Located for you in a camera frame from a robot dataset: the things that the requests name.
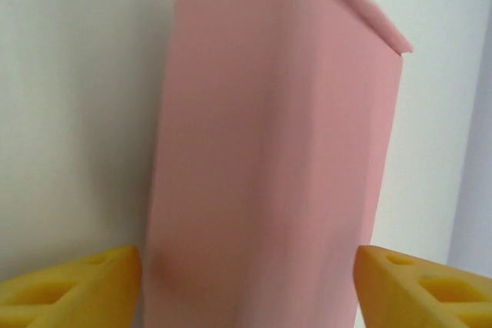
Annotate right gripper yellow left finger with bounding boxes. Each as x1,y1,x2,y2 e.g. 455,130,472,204
0,244,143,328

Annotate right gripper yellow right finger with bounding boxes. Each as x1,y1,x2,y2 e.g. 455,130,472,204
355,244,492,328

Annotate pink cloth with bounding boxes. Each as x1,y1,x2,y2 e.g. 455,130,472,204
140,0,414,328

